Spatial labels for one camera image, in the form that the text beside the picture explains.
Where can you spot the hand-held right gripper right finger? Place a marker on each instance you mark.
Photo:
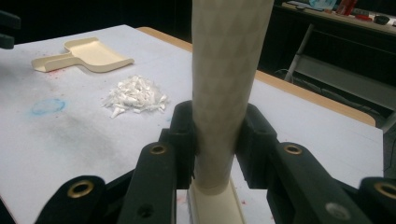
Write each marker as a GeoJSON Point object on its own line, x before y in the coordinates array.
{"type": "Point", "coordinates": [257, 140]}

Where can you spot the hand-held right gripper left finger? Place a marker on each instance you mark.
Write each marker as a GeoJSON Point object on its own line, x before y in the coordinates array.
{"type": "Point", "coordinates": [184, 137]}

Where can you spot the pile of white paper scraps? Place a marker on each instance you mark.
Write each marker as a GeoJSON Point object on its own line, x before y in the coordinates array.
{"type": "Point", "coordinates": [135, 95]}

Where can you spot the cream plastic dustpan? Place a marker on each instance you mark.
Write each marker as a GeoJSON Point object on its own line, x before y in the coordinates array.
{"type": "Point", "coordinates": [90, 54]}

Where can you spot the white metal stand leg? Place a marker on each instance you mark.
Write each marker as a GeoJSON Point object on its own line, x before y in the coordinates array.
{"type": "Point", "coordinates": [299, 53]}

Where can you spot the grey board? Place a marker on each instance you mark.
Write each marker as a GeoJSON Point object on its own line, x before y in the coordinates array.
{"type": "Point", "coordinates": [351, 82]}

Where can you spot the white table sheet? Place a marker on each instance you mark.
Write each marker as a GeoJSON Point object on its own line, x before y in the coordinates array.
{"type": "Point", "coordinates": [71, 133]}

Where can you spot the long background desk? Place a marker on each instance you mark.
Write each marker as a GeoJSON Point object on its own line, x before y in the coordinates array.
{"type": "Point", "coordinates": [342, 23]}

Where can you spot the light blue object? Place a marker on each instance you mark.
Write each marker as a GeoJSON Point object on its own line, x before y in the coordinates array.
{"type": "Point", "coordinates": [323, 3]}

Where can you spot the red object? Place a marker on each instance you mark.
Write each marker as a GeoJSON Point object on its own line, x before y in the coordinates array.
{"type": "Point", "coordinates": [346, 6]}

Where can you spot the black bowl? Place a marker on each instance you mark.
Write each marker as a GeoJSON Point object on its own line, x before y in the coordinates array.
{"type": "Point", "coordinates": [381, 20]}

